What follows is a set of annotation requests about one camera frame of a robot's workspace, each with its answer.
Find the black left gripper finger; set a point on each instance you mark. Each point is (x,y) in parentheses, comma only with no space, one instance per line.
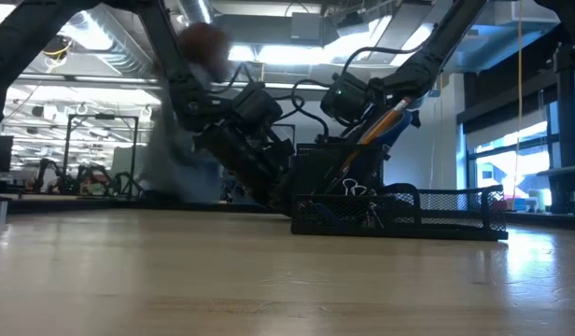
(276,196)

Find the orange pencil with eraser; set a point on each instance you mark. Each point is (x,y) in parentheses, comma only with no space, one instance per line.
(385,123)

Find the black mesh desk organizer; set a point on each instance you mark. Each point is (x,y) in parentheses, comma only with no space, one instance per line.
(343,233)

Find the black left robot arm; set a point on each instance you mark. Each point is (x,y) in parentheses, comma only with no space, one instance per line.
(189,105)

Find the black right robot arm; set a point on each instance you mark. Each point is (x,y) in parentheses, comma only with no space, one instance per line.
(427,65)

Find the person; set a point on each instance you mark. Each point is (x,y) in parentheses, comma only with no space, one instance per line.
(171,163)

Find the long ceiling light strip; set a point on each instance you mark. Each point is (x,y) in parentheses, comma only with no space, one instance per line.
(105,79)

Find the black upright pole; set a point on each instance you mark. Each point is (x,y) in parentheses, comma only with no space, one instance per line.
(567,116)

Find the grey side desk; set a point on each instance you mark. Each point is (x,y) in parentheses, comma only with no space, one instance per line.
(565,173)

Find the black background monitor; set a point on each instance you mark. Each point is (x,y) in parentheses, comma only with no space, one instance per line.
(0,154)

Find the grey ceiling duct box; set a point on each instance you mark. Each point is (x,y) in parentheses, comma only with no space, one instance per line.
(306,25)

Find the black background gantry frame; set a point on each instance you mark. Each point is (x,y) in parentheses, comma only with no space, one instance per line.
(101,116)

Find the black table rail frame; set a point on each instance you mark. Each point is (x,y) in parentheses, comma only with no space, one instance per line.
(82,205)

